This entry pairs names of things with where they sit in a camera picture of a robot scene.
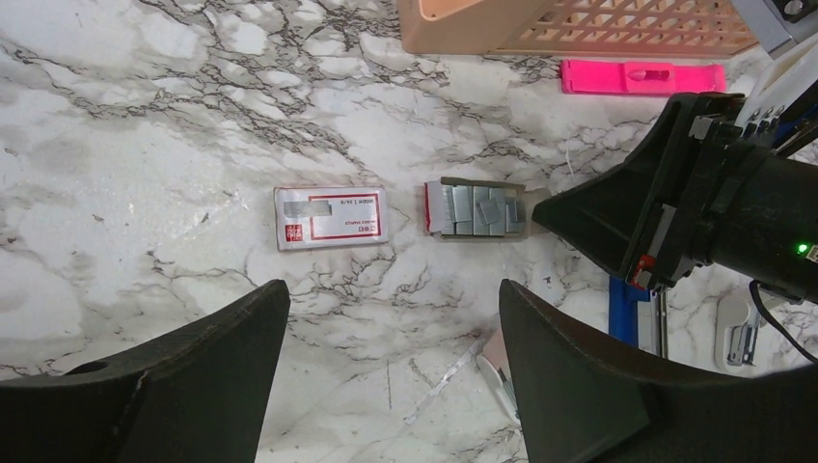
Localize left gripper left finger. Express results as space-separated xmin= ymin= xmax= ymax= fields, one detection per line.
xmin=1 ymin=280 xmax=290 ymax=462

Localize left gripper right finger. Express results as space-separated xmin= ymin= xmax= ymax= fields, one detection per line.
xmin=499 ymin=280 xmax=817 ymax=462

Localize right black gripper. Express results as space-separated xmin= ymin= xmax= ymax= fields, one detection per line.
xmin=532 ymin=93 xmax=786 ymax=291

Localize blue black stapler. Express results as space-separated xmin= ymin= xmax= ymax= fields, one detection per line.
xmin=608 ymin=101 xmax=818 ymax=359

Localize grey staple strips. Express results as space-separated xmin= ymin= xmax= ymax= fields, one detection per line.
xmin=440 ymin=184 xmax=526 ymax=238

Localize staple box tray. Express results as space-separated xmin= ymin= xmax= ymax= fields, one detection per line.
xmin=423 ymin=177 xmax=551 ymax=242

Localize red white staple box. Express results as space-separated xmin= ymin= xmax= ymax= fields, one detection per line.
xmin=274 ymin=186 xmax=389 ymax=251

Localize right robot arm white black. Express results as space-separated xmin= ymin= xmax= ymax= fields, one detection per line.
xmin=532 ymin=38 xmax=817 ymax=302

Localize pink flat plastic item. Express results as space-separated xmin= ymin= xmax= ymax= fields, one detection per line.
xmin=559 ymin=59 xmax=726 ymax=96

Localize orange perforated file organizer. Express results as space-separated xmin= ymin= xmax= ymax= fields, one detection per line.
xmin=396 ymin=0 xmax=758 ymax=59

